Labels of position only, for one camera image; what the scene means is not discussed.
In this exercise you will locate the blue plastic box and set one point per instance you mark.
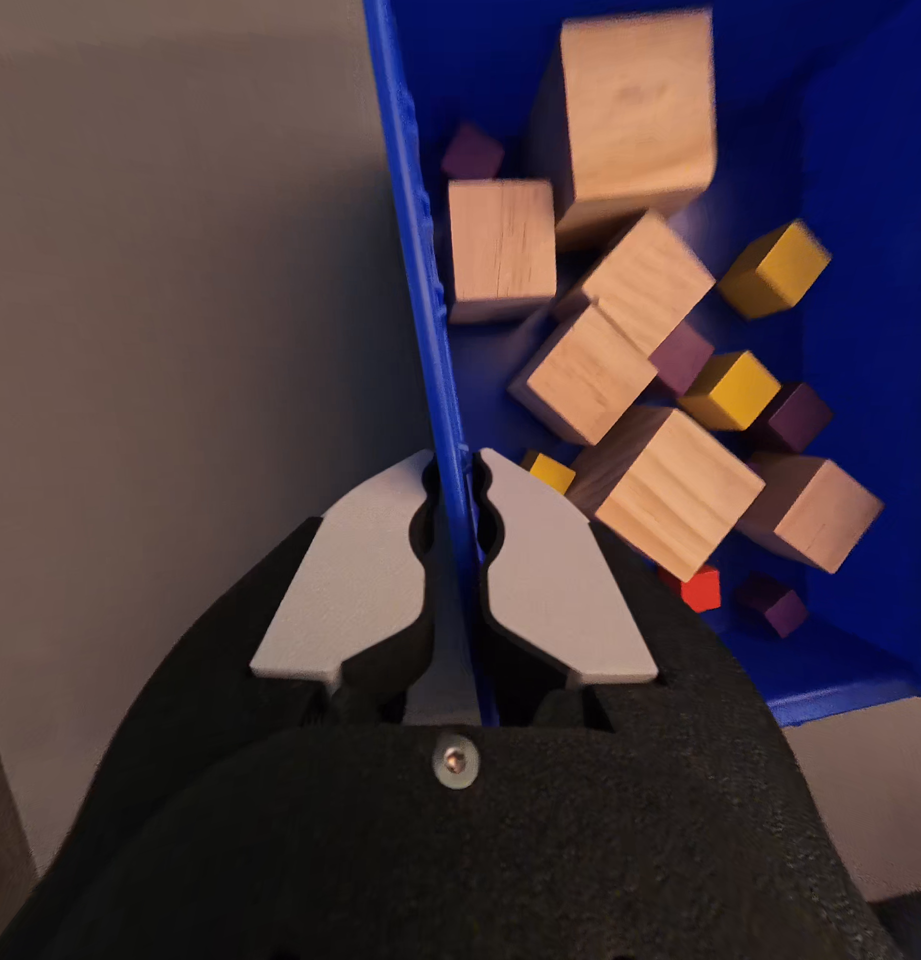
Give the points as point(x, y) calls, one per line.
point(865, 337)

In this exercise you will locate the pile of wooden cubes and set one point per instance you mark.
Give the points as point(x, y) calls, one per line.
point(633, 112)

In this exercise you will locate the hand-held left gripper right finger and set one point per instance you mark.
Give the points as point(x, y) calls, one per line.
point(558, 600)

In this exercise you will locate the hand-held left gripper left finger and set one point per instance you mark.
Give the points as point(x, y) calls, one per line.
point(348, 592)

